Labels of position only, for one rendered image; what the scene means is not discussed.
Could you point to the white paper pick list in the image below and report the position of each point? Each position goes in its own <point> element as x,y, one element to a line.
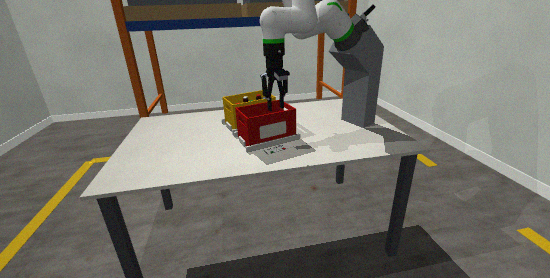
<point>277,148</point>

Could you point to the red crate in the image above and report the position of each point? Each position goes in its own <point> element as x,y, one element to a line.
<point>256,124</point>

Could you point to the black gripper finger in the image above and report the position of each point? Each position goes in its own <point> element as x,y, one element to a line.
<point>267,90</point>
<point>282,91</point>

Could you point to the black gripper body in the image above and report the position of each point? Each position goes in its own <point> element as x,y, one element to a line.
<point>273,63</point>

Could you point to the yellow divided crate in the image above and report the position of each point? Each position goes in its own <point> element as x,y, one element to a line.
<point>229,104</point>

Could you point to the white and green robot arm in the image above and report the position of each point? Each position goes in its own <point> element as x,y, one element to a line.
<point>304,19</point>

